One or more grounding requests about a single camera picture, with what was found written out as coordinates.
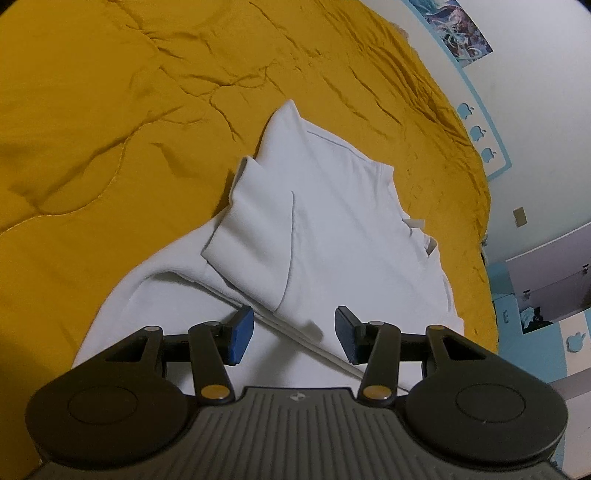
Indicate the lavender and blue shelf unit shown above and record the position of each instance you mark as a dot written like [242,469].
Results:
[545,281]

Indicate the wall poster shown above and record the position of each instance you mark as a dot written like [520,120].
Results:
[457,27]

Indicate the blue apple cabinet sticker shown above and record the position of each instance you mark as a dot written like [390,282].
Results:
[576,342]

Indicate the yellow quilted blanket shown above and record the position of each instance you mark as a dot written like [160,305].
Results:
[138,92]

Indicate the blue-trimmed white wall panel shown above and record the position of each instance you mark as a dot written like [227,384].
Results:
[496,138]

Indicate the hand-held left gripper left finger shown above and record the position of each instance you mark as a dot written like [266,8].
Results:
[240,338]

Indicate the beige wall switch plate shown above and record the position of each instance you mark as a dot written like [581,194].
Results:
[520,217]

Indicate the blue apple wall sticker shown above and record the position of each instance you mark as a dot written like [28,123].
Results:
[465,110]
[487,154]
[477,132]

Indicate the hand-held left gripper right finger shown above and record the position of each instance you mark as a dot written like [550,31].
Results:
[347,334]

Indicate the white shirt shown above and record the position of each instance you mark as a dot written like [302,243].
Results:
[332,217]

